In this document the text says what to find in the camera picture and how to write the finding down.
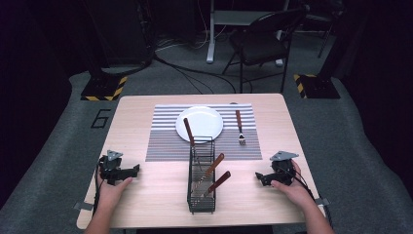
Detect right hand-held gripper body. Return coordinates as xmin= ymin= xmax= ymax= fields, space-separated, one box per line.
xmin=270 ymin=150 xmax=300 ymax=187

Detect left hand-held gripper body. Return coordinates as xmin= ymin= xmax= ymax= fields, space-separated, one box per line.
xmin=98 ymin=149 xmax=131 ymax=186

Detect person's right hand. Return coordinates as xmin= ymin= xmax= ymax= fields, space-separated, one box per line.
xmin=270 ymin=159 xmax=316 ymax=210

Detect person's left hand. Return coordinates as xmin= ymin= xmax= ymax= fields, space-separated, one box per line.
xmin=96 ymin=176 xmax=134 ymax=213

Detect striped placemat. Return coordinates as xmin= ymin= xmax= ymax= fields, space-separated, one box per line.
xmin=144 ymin=103 xmax=263 ymax=163

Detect white plate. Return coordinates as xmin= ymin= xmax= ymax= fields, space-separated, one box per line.
xmin=174 ymin=105 xmax=225 ymax=145

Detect striped-edge stand base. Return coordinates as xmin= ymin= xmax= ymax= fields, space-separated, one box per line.
xmin=293 ymin=73 xmax=342 ymax=100
xmin=80 ymin=74 xmax=129 ymax=102

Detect black folding chair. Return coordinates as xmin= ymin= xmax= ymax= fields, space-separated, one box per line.
xmin=221 ymin=4 xmax=310 ymax=95

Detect white-legged desk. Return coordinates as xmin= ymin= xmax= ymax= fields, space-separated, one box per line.
xmin=206 ymin=0 xmax=290 ymax=67

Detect left hand-held gripper cable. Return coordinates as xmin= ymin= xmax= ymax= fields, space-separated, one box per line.
xmin=92 ymin=164 xmax=105 ymax=217

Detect hand-held gripper cable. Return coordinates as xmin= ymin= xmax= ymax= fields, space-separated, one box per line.
xmin=92 ymin=164 xmax=105 ymax=217
xmin=282 ymin=165 xmax=335 ymax=230

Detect right hand-held gripper cable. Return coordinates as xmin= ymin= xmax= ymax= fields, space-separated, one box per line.
xmin=282 ymin=165 xmax=335 ymax=230

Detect short wooden-handled utensil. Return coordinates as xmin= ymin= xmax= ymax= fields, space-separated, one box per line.
xmin=202 ymin=170 xmax=233 ymax=198

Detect long wooden-handled utensil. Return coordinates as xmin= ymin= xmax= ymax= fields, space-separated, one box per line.
xmin=193 ymin=152 xmax=226 ymax=193

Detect wooden-handled fork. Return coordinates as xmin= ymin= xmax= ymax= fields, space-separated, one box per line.
xmin=235 ymin=109 xmax=247 ymax=146

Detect black wire cutlery basket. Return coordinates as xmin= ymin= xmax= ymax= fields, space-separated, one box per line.
xmin=186 ymin=136 xmax=216 ymax=215

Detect upright wooden-handled utensil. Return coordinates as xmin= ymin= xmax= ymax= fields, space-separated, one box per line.
xmin=182 ymin=117 xmax=200 ymax=170

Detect black floor cable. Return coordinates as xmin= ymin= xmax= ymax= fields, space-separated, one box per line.
xmin=151 ymin=53 xmax=238 ymax=96

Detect white floor cables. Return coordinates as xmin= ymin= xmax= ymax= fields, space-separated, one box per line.
xmin=155 ymin=6 xmax=228 ymax=53

